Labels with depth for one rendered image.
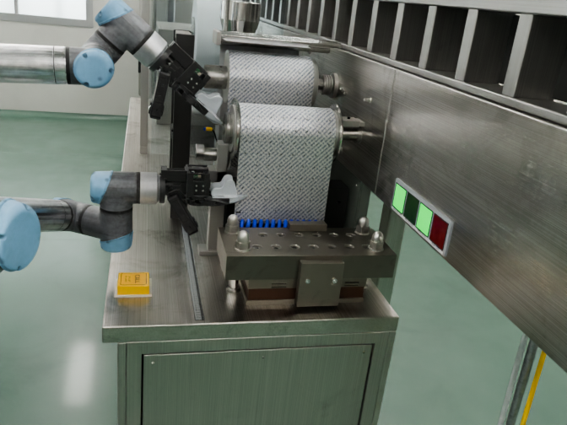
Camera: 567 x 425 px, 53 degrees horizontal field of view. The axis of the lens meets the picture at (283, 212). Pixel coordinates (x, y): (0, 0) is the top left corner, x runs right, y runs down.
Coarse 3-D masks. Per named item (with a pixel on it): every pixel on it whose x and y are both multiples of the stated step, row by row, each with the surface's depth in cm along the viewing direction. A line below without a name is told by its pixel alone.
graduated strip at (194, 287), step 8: (184, 232) 164; (184, 240) 158; (184, 248) 154; (192, 256) 150; (192, 264) 145; (192, 272) 141; (192, 280) 138; (192, 288) 134; (192, 296) 130; (200, 296) 131; (192, 304) 127; (200, 304) 127; (200, 312) 124
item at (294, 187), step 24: (240, 168) 137; (264, 168) 138; (288, 168) 139; (312, 168) 141; (240, 192) 139; (264, 192) 140; (288, 192) 142; (312, 192) 143; (240, 216) 141; (264, 216) 143; (288, 216) 144; (312, 216) 146
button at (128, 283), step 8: (120, 272) 132; (128, 272) 133; (136, 272) 133; (144, 272) 134; (120, 280) 129; (128, 280) 130; (136, 280) 130; (144, 280) 130; (120, 288) 127; (128, 288) 127; (136, 288) 128; (144, 288) 128
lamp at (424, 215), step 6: (420, 204) 113; (420, 210) 112; (426, 210) 110; (420, 216) 112; (426, 216) 110; (420, 222) 112; (426, 222) 110; (420, 228) 112; (426, 228) 110; (426, 234) 110
